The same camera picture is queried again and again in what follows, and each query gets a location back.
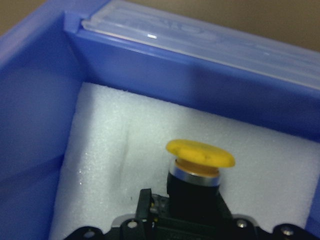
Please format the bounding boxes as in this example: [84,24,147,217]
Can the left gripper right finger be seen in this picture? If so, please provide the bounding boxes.
[217,195,319,240]

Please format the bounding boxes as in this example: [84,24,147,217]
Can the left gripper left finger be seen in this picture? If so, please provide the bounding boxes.
[66,188,153,240]

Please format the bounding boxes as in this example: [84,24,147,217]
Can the yellow push button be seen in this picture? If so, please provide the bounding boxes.
[149,138,236,240]

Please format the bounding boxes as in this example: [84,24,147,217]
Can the white foam pad left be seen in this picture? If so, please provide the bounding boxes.
[49,83,320,240]

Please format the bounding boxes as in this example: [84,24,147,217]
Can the left blue bin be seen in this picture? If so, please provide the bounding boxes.
[0,0,320,240]

